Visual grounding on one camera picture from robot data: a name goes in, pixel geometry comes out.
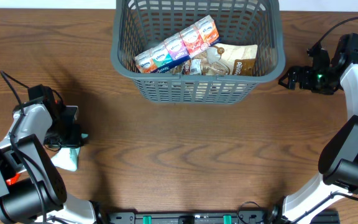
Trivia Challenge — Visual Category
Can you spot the teal snack pouch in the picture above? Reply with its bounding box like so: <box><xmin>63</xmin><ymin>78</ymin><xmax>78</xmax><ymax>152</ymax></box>
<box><xmin>47</xmin><ymin>133</ymin><xmax>88</xmax><ymax>172</ymax></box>

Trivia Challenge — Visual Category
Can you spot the tissue pack multipack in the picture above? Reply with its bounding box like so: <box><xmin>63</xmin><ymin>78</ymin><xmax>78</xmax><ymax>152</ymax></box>
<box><xmin>134</xmin><ymin>15</ymin><xmax>220</xmax><ymax>73</ymax></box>

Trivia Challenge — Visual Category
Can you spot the orange spaghetti packet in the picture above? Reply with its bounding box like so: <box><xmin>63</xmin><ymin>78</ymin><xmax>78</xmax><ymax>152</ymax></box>
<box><xmin>6</xmin><ymin>173</ymin><xmax>21</xmax><ymax>185</ymax></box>

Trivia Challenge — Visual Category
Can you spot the mushroom pouch with label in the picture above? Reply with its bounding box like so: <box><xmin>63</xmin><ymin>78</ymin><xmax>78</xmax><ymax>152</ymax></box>
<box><xmin>168</xmin><ymin>60</ymin><xmax>191</xmax><ymax>75</ymax></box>

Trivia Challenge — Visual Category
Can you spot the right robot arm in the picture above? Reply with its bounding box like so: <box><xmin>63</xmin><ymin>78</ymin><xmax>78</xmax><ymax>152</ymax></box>
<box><xmin>268</xmin><ymin>33</ymin><xmax>358</xmax><ymax>223</ymax></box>

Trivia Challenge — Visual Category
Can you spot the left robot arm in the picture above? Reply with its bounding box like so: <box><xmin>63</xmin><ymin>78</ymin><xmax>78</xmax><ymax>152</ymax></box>
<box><xmin>0</xmin><ymin>85</ymin><xmax>99</xmax><ymax>223</ymax></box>

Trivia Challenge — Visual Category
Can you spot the grey plastic basket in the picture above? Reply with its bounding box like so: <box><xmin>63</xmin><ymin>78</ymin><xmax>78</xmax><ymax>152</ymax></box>
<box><xmin>111</xmin><ymin>0</ymin><xmax>285</xmax><ymax>104</ymax></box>

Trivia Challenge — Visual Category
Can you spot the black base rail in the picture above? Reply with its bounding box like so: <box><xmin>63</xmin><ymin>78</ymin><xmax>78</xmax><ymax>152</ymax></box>
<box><xmin>104</xmin><ymin>208</ymin><xmax>341</xmax><ymax>224</ymax></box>

